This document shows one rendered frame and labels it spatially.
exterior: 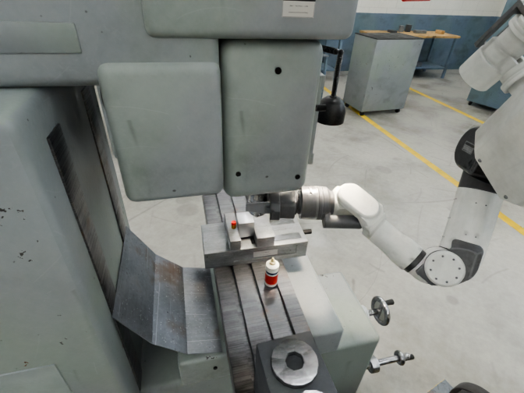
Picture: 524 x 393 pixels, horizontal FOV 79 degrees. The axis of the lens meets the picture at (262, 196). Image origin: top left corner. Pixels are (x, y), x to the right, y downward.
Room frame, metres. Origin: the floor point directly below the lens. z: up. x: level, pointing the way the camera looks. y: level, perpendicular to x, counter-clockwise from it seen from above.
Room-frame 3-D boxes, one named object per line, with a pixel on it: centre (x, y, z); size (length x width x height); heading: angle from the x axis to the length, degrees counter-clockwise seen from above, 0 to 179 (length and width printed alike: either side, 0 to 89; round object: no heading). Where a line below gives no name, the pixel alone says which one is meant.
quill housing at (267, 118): (0.67, 0.01, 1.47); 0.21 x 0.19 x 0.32; 16
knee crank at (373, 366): (0.68, -0.54, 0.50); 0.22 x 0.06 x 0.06; 106
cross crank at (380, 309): (0.81, -0.47, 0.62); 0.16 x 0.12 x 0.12; 106
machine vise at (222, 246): (0.83, 0.02, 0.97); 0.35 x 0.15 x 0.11; 104
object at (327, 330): (0.67, 0.01, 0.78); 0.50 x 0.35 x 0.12; 106
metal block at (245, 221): (0.83, 0.05, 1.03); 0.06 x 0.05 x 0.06; 14
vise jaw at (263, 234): (0.84, 0.00, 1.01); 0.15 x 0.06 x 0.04; 14
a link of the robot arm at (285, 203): (0.68, -0.08, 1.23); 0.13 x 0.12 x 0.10; 1
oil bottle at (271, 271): (0.68, -0.04, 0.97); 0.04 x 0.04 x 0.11
